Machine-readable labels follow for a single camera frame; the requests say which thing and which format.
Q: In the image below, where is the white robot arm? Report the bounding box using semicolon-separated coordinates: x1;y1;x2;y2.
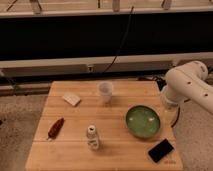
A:
161;61;213;127

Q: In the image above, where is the small clear plastic bottle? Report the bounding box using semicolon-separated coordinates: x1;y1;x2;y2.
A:
86;125;100;150

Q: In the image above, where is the translucent plastic cup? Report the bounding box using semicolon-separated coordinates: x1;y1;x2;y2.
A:
97;81;113;103

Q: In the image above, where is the white rectangular sponge block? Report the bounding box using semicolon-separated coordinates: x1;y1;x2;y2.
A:
63;92;81;106

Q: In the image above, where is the green round bowl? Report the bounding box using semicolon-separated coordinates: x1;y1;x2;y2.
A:
125;105;161;139

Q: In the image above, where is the black smartphone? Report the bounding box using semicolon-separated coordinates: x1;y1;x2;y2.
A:
148;139;174;163

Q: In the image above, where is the white metal shelf rail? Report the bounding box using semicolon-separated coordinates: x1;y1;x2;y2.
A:
0;52;213;77

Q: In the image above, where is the black power adapter with cables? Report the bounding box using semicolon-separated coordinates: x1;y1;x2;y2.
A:
138;76;166;90

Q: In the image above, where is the black hanging cable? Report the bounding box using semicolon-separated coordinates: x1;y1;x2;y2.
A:
101;5;135;74

